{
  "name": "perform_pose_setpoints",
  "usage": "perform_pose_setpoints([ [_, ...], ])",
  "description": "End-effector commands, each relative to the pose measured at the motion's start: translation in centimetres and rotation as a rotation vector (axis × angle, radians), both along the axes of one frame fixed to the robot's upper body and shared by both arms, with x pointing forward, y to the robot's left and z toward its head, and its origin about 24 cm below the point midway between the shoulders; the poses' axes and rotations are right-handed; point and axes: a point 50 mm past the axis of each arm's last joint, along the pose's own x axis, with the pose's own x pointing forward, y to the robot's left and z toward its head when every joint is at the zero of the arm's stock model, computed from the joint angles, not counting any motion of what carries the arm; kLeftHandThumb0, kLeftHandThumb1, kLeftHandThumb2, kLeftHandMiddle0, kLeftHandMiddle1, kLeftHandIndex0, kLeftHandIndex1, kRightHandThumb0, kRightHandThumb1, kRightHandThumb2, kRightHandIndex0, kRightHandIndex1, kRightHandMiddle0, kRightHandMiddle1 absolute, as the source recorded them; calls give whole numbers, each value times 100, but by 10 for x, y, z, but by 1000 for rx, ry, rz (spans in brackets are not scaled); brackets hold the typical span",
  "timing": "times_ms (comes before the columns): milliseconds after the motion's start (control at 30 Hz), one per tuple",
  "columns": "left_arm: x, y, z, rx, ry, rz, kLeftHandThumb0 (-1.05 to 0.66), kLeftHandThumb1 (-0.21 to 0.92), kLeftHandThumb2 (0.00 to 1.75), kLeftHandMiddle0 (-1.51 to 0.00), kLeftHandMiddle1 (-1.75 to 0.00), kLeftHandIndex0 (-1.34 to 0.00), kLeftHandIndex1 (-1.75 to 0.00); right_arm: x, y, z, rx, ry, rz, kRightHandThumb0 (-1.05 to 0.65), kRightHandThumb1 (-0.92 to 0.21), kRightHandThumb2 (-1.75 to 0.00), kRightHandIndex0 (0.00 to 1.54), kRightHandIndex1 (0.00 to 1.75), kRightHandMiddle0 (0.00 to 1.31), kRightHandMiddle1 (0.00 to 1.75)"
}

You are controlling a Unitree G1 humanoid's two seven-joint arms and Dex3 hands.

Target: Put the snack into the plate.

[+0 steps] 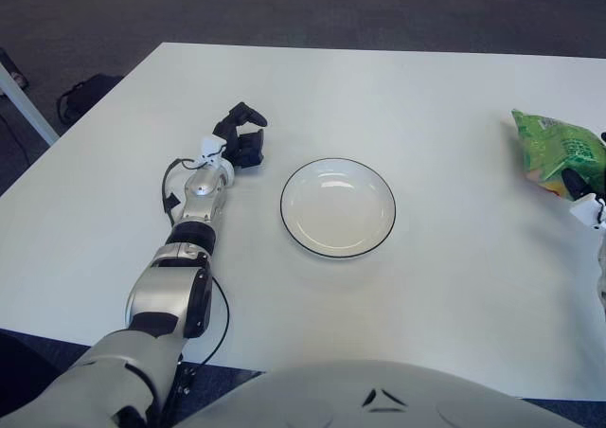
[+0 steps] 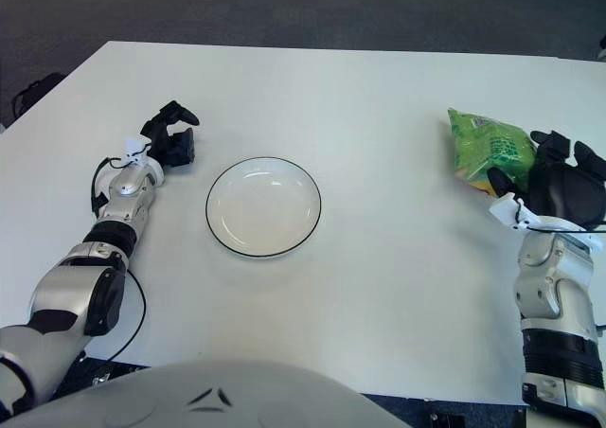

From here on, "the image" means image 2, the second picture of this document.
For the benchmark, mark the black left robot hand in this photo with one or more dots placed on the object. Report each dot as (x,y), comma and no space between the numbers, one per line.
(163,141)

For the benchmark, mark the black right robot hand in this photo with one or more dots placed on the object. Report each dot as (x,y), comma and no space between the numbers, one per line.
(568,186)

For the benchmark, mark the green snack bag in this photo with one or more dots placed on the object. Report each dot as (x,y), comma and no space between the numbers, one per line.
(483,148)

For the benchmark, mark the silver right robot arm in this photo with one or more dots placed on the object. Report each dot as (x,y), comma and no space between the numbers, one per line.
(544,267)

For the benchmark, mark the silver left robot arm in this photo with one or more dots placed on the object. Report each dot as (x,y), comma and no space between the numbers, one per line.
(123,186)

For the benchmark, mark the white plate with black rim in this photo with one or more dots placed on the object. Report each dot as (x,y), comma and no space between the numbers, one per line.
(262,210)

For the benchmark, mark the black bag on floor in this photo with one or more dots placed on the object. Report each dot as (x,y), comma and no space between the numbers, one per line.
(33,89)

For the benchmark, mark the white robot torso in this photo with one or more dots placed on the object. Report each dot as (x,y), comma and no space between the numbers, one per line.
(213,399)

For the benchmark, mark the metal bracket with screws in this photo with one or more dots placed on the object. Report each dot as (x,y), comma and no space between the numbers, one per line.
(100,377)

